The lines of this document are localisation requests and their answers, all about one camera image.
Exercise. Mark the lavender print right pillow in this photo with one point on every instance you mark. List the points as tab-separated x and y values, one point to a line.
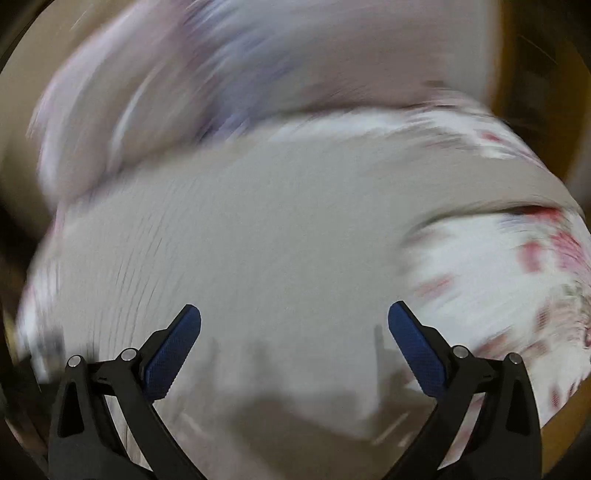
277	57

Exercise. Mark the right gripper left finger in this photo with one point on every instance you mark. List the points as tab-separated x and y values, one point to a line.
83	440

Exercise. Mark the pink floral left pillow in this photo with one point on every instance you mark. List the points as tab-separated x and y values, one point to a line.
150	79

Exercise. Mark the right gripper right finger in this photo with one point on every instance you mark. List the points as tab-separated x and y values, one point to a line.
505	442

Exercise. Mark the wooden headboard frame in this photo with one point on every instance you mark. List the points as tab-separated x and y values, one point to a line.
543	87

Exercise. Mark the floral white bed quilt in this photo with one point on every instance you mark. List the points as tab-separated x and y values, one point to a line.
508	258

